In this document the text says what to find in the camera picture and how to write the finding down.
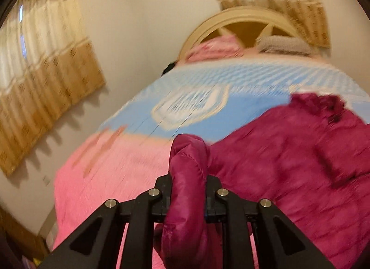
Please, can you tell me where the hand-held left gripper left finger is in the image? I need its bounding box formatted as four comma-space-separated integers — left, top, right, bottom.
37, 175, 174, 269

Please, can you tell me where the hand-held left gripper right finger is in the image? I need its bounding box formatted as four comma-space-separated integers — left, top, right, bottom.
204, 175, 336, 269

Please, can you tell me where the magenta puffer jacket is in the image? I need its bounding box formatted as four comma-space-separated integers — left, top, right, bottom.
153, 93, 370, 269

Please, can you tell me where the pink and blue printed blanket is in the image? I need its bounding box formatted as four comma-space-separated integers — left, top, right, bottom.
52, 55, 370, 269

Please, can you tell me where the folded pink floral quilt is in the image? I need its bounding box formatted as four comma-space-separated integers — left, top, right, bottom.
185, 34, 246, 63

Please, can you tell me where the brown wooden furniture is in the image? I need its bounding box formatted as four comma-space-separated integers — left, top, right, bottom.
0, 205, 49, 269

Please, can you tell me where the striped pillow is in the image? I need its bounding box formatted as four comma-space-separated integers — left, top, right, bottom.
256, 36, 320, 56

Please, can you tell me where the cream wooden headboard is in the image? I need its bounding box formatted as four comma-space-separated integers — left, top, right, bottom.
178, 6, 304, 61

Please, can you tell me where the beige side window curtain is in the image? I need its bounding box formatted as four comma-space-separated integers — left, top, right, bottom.
0, 0, 106, 175

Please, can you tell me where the beige curtain behind headboard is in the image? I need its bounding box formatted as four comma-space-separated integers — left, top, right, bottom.
201, 0, 331, 48

